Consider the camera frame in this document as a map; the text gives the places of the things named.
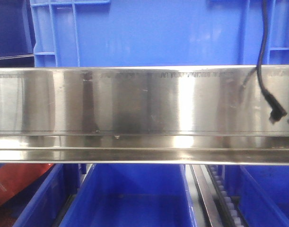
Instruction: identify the lower left blue bin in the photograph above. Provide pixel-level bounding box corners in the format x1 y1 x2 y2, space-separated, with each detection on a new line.
0 164 81 227

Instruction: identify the red package in bin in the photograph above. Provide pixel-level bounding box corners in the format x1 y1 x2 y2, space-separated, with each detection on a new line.
0 163 53 206

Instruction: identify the stainless steel shelf rail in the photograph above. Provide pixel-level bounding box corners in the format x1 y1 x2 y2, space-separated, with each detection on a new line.
0 65 289 165

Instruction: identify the lower middle blue bin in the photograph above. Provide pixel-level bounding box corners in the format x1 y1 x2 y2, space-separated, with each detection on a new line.
60 164 197 227

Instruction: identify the steel roller track divider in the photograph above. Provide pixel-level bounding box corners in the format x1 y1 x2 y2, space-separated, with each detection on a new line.
190 165 247 227

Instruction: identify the black cable with connector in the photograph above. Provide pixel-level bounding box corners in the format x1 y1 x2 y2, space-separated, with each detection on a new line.
256 0 288 124

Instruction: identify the dark blue bin upper left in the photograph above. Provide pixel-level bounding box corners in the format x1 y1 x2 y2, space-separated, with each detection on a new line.
0 0 35 58

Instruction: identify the lower right blue bin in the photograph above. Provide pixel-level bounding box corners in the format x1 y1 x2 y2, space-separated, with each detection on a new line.
222 165 289 227

